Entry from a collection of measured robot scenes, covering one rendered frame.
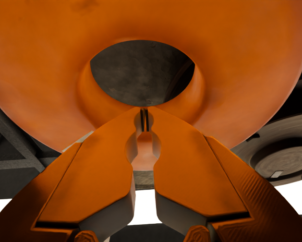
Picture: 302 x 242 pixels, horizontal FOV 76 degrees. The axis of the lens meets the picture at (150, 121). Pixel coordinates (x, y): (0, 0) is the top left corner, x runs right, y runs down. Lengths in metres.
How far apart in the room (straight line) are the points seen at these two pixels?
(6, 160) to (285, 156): 6.34
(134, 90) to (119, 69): 0.08
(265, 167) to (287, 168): 0.05
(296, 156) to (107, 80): 0.46
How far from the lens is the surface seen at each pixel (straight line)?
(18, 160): 6.30
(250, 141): 0.37
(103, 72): 0.53
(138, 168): 0.16
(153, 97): 0.57
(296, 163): 0.50
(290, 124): 0.38
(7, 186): 9.61
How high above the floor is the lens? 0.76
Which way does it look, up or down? 47 degrees up
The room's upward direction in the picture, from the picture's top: 175 degrees clockwise
